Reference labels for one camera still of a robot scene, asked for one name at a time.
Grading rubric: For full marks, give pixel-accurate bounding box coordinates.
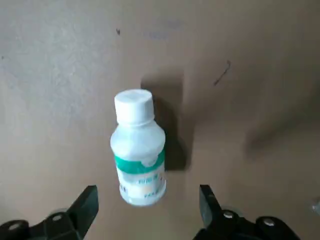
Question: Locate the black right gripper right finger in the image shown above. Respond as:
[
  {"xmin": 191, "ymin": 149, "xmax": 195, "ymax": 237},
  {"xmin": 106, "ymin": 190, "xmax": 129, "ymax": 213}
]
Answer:
[{"xmin": 192, "ymin": 184, "xmax": 302, "ymax": 240}]

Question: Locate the white disinfectant bottle green label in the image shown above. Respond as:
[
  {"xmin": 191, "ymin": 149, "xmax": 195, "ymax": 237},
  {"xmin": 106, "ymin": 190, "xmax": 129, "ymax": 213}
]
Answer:
[{"xmin": 109, "ymin": 88, "xmax": 167, "ymax": 207}]

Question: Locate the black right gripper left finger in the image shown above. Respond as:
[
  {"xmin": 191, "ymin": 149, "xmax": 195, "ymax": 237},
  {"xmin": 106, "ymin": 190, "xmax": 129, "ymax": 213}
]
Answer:
[{"xmin": 0, "ymin": 184, "xmax": 100, "ymax": 240}]

